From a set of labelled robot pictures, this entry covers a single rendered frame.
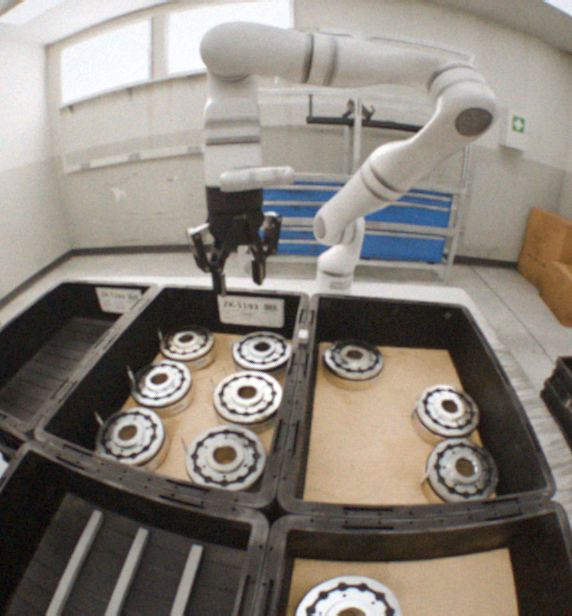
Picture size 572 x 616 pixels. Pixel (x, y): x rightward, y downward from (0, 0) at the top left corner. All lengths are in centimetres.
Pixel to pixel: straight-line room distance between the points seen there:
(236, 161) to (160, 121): 310
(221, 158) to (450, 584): 55
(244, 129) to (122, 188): 340
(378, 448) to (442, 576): 20
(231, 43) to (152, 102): 316
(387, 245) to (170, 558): 234
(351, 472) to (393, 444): 8
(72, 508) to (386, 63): 69
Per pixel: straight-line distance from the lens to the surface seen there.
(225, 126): 38
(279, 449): 33
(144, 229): 372
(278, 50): 39
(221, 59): 38
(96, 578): 43
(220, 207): 39
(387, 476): 44
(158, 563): 40
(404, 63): 46
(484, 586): 43
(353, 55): 41
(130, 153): 359
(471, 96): 45
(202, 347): 57
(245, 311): 60
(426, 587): 40
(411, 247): 251
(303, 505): 29
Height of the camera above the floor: 120
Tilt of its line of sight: 31 degrees down
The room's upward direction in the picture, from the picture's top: straight up
